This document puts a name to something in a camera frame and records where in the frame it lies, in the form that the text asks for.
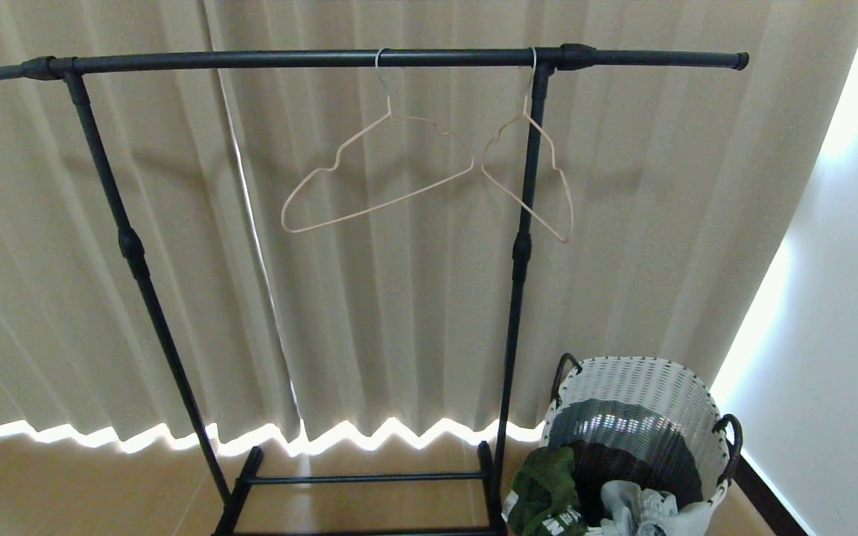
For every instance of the green garment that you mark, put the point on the green garment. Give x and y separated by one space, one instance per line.
544 487

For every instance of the beige curtain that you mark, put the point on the beige curtain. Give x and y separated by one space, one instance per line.
660 223

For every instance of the black clothes rack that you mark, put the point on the black clothes rack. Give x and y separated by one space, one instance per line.
325 59

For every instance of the pink clothes hanger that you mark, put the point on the pink clothes hanger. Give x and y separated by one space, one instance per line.
389 112
526 112

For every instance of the white laundry basket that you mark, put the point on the white laundry basket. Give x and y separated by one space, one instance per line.
645 383

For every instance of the pale grey shorts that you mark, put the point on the pale grey shorts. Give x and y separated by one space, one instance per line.
637 510

